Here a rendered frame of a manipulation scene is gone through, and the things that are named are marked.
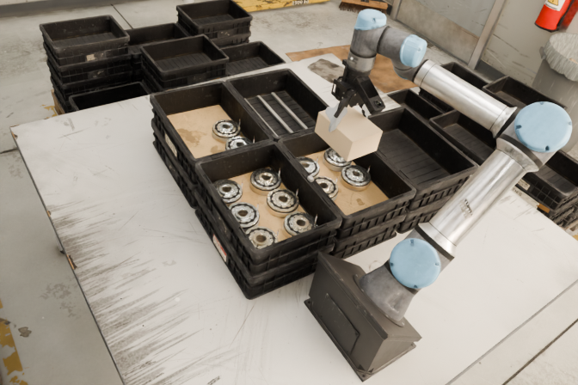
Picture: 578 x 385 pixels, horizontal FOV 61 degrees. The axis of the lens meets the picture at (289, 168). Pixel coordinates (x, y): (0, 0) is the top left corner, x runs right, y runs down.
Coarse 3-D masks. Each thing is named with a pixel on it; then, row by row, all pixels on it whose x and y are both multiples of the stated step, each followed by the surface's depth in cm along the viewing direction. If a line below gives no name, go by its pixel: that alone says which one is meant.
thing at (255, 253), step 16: (272, 144) 165; (208, 160) 154; (288, 160) 160; (304, 176) 155; (320, 192) 150; (224, 208) 140; (336, 224) 142; (240, 240) 135; (288, 240) 134; (304, 240) 138; (256, 256) 130
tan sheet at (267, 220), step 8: (240, 176) 165; (248, 176) 166; (240, 184) 163; (248, 184) 163; (248, 192) 160; (248, 200) 157; (256, 200) 158; (264, 200) 158; (264, 208) 156; (264, 216) 153; (272, 216) 154; (264, 224) 151; (272, 224) 151; (280, 224) 152; (280, 232) 149; (280, 240) 147
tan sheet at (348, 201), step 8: (320, 152) 181; (320, 160) 178; (320, 168) 174; (328, 168) 175; (328, 176) 172; (336, 176) 172; (344, 192) 166; (352, 192) 167; (360, 192) 168; (368, 192) 168; (376, 192) 169; (336, 200) 163; (344, 200) 164; (352, 200) 164; (360, 200) 165; (368, 200) 165; (376, 200) 166; (344, 208) 161; (352, 208) 161; (360, 208) 162
